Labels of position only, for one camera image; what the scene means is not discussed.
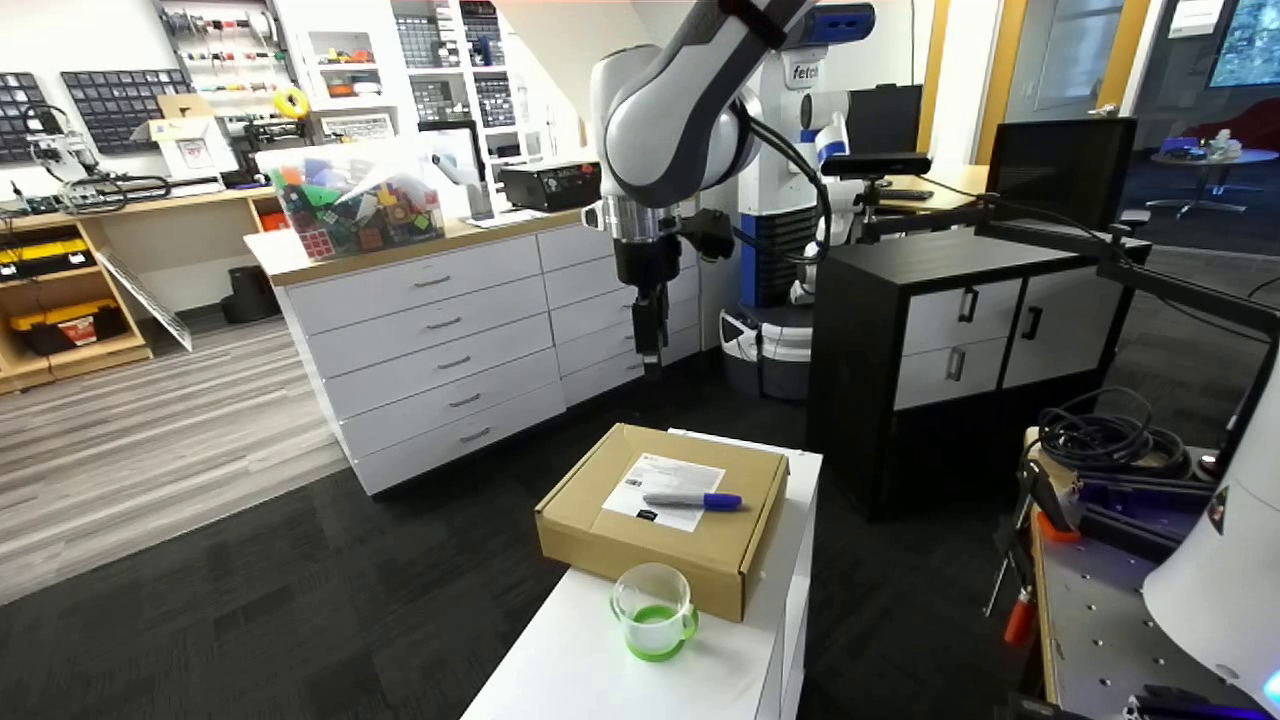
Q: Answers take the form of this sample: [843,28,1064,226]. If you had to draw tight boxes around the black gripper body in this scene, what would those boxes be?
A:
[617,236,682,356]

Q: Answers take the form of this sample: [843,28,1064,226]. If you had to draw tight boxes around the blue capped marker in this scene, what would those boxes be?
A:
[646,491,745,511]

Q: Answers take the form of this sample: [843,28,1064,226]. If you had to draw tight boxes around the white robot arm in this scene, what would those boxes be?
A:
[591,0,876,360]

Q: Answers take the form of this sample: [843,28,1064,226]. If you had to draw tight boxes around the clear cup green base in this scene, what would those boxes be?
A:
[608,563,702,662]

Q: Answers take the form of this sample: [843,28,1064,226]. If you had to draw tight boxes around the white paper label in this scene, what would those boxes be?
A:
[606,453,723,533]

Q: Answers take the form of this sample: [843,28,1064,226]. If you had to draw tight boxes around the brown cardboard box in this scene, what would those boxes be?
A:
[538,424,790,618]

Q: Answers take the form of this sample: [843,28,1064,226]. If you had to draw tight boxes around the white drawer cabinet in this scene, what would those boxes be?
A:
[248,210,647,497]

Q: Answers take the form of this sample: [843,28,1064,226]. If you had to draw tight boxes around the black cabinet white drawers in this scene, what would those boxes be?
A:
[809,231,1133,519]

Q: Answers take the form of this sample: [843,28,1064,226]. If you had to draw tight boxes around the bag of colourful toys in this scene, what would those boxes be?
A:
[258,139,446,259]

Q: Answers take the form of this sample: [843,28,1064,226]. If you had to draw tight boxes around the black laptop screen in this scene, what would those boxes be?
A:
[988,115,1136,226]

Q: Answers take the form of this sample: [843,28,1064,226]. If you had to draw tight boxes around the wooden shelf unit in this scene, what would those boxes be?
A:
[0,215,154,395]

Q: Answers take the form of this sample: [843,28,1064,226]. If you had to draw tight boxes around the metal breadboard robot table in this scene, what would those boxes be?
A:
[1033,516,1280,720]

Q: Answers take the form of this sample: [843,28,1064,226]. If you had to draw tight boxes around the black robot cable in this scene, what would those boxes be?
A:
[736,112,840,317]

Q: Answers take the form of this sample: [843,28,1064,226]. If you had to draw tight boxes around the white pedestal table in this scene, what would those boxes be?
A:
[460,424,820,720]

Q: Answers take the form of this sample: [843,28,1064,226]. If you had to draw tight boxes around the coiled black cables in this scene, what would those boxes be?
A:
[1033,395,1195,479]

